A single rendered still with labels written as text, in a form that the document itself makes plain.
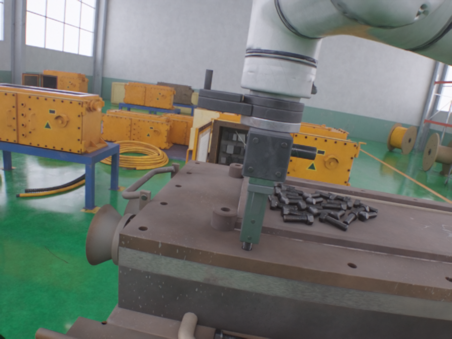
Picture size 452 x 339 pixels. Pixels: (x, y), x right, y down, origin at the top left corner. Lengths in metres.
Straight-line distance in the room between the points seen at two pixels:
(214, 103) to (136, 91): 9.18
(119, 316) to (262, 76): 0.39
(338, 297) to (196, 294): 0.20
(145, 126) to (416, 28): 6.39
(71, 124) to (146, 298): 3.13
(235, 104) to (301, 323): 0.32
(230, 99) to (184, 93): 11.46
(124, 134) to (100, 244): 6.22
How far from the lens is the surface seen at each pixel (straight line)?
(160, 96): 9.26
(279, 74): 0.33
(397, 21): 0.24
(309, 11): 0.28
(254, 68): 0.34
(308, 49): 0.35
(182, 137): 7.15
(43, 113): 3.70
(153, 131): 6.53
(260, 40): 0.35
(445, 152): 10.91
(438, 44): 0.32
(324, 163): 3.14
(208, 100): 0.35
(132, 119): 6.68
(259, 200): 0.36
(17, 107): 3.93
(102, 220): 0.59
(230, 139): 3.24
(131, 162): 5.26
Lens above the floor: 1.58
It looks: 16 degrees down
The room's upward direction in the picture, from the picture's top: 9 degrees clockwise
